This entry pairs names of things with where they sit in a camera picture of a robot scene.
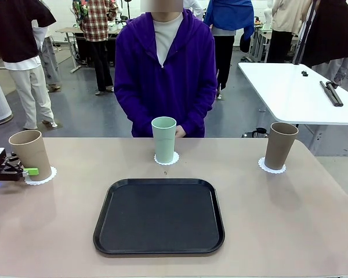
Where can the person's right forearm purple sleeve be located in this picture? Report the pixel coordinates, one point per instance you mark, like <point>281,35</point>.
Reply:
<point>133,116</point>

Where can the person in black coat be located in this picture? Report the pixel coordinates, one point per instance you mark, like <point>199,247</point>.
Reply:
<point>330,34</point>

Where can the black plastic serving tray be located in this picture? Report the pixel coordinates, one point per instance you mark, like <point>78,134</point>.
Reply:
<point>162,231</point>

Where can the person's left hand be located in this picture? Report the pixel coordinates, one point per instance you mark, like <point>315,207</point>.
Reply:
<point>181,131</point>

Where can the tall brown cup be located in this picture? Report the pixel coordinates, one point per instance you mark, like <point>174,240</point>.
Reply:
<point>29,150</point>
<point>279,147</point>

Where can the black folded tripod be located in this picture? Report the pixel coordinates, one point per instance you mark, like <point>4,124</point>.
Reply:
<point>332,94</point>

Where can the person in plaid shirt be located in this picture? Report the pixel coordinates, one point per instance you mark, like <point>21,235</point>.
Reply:
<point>97,23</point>

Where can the small black object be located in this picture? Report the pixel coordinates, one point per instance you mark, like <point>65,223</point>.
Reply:
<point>304,73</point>

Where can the person's left forearm purple sleeve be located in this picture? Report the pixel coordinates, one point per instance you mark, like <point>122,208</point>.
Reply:
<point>198,116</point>

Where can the person in beige top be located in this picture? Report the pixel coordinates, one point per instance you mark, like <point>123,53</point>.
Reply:
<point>290,14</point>

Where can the white scalloped paper coaster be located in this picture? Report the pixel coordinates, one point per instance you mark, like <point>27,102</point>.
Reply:
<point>50,177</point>
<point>176,158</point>
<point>275,172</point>

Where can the white mannequin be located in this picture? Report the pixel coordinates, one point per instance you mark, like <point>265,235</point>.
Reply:
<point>268,14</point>

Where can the white folding table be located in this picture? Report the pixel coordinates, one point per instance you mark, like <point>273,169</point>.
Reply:
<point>293,92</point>

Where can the person in purple hoodie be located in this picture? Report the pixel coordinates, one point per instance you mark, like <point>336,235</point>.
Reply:
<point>168,72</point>

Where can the person in blue jacket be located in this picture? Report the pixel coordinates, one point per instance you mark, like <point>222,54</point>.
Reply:
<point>229,14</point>

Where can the grey background desk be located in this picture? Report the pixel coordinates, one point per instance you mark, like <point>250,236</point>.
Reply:
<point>68,29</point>

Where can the black kettle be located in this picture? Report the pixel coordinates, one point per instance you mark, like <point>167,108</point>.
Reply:
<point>259,133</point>

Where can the person in grey trousers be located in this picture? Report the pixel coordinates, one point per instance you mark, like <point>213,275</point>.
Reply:
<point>50,63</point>

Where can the black pole stand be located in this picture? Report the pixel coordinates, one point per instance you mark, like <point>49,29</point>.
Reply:
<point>303,40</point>

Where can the tall mint green cup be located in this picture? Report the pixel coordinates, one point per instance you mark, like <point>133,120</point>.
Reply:
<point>163,139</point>

